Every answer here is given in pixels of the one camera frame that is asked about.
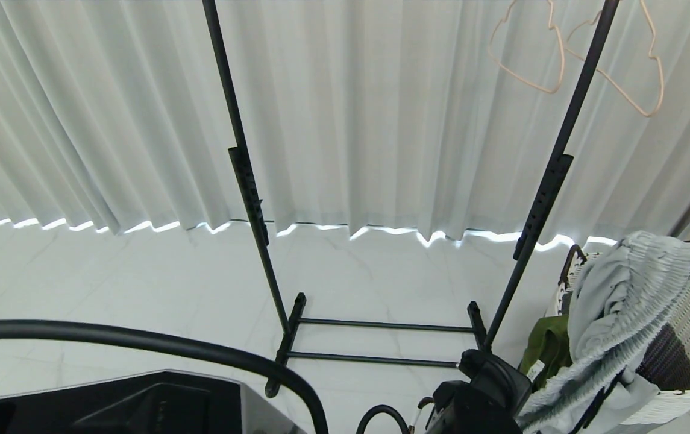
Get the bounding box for green garment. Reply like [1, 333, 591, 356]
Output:
[518, 315, 573, 389]

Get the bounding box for pale grey shorts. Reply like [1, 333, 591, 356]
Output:
[516, 231, 690, 434]

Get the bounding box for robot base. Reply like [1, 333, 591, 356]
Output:
[0, 370, 306, 434]

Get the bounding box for black clothes rack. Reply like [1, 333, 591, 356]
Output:
[202, 0, 621, 398]

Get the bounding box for pink clothes hanger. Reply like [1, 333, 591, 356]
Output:
[488, 0, 565, 95]
[565, 0, 665, 118]

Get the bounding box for white curtain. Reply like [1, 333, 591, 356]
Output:
[0, 0, 690, 251]

